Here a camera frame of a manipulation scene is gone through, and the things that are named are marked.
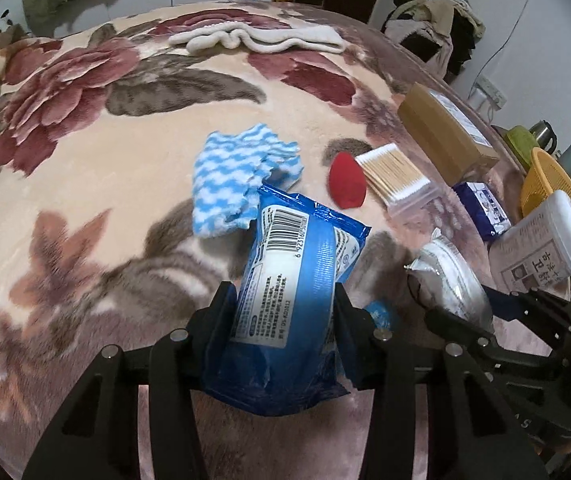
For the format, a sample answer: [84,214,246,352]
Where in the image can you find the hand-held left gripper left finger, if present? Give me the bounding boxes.
[20,281,238,480]

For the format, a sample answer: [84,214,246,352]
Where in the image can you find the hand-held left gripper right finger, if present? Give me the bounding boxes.
[333,282,539,480]

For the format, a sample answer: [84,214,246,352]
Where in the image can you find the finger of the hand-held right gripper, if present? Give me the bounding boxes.
[483,285,571,347]
[424,307,559,367]

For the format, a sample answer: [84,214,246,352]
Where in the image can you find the clear bag of cotton pads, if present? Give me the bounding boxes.
[404,228,495,333]

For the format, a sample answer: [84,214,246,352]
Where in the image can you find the white lidded wipes canister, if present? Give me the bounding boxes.
[488,190,571,293]

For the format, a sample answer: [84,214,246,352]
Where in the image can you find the blue wet wipes pack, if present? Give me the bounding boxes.
[200,184,372,417]

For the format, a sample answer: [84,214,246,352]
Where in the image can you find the yellow plastic basket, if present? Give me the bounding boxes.
[520,147,571,277]

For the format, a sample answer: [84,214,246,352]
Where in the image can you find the red makeup sponge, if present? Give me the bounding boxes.
[328,154,369,208]

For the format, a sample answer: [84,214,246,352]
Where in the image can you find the dark blue tissue pack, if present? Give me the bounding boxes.
[453,181,513,241]

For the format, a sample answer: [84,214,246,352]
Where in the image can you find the blue white striped cloth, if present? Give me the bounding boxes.
[192,123,303,238]

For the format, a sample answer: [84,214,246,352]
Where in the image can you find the floral fleece blanket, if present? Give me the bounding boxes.
[0,0,571,480]

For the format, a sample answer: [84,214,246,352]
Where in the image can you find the clear box of cotton swabs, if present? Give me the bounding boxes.
[354,143,441,218]

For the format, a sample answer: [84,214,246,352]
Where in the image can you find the steel electric kettle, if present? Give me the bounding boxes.
[529,120,557,153]

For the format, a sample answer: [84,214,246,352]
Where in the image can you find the brown cardboard box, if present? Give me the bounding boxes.
[397,82,500,187]

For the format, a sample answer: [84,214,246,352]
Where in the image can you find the white power strip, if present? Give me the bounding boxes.
[470,77,507,108]

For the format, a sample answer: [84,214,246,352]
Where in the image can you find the white fluffy towel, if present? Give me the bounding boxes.
[168,21,346,56]

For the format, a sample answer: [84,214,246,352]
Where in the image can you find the pile of clothes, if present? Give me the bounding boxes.
[383,0,486,78]

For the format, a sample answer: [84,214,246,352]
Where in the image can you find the thin wall cable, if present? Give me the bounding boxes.
[479,0,541,83]

